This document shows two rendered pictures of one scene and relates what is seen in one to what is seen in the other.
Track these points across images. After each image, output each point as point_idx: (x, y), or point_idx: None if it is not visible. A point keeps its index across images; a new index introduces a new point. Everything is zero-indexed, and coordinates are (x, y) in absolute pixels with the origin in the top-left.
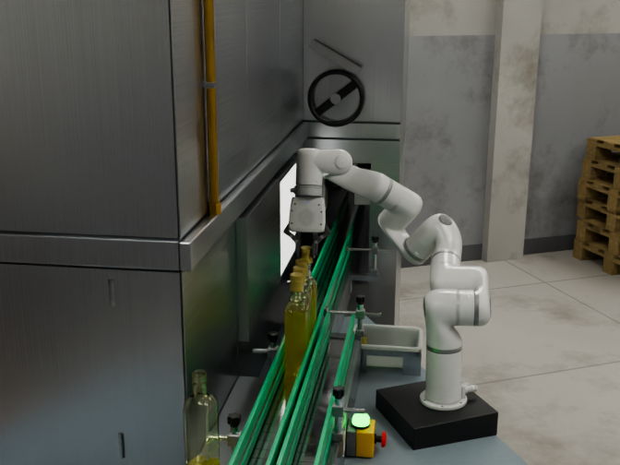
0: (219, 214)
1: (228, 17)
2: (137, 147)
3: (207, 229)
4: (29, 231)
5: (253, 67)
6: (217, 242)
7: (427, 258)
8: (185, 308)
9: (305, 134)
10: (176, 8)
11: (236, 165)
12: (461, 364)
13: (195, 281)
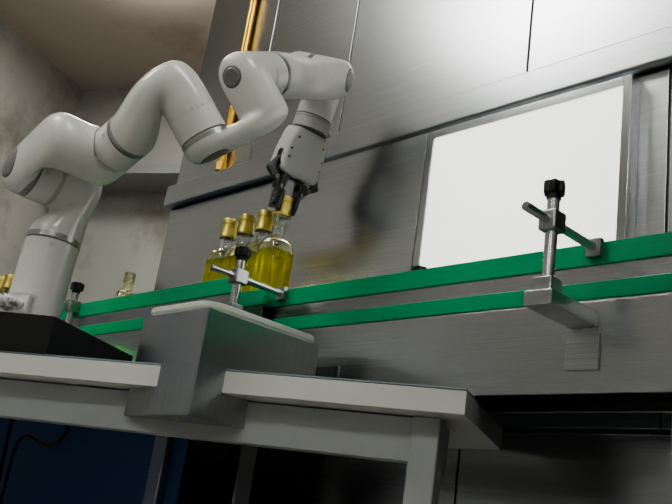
0: (218, 170)
1: (307, 6)
2: None
3: (193, 180)
4: None
5: (378, 20)
6: (233, 199)
7: (180, 144)
8: (167, 238)
9: None
10: (212, 44)
11: None
12: (19, 260)
13: (186, 223)
